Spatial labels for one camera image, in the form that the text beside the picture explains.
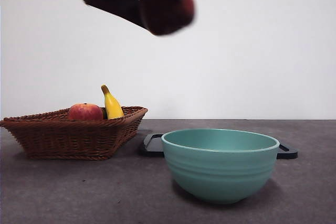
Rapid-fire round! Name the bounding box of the yellow banana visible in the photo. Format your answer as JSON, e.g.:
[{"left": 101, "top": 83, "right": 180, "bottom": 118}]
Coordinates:
[{"left": 100, "top": 84, "right": 124, "bottom": 120}]

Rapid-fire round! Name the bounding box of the teal ribbed bowl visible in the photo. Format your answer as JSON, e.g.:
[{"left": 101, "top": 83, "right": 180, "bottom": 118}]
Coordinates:
[{"left": 161, "top": 129, "right": 280, "bottom": 205}]

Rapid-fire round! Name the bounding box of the dark red plum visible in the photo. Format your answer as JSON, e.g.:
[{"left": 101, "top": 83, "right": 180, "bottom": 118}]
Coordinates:
[{"left": 138, "top": 0, "right": 196, "bottom": 36}]

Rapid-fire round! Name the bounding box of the brown wicker basket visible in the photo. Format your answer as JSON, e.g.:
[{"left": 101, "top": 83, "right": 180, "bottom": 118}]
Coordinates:
[{"left": 0, "top": 106, "right": 149, "bottom": 161}]

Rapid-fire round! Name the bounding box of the dark rectangular tray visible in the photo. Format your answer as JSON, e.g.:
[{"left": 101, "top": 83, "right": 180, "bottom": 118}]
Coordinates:
[{"left": 138, "top": 133, "right": 298, "bottom": 160}]

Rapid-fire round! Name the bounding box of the red orange peach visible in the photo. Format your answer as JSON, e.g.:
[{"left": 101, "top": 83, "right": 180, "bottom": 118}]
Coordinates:
[{"left": 68, "top": 103, "right": 104, "bottom": 121}]

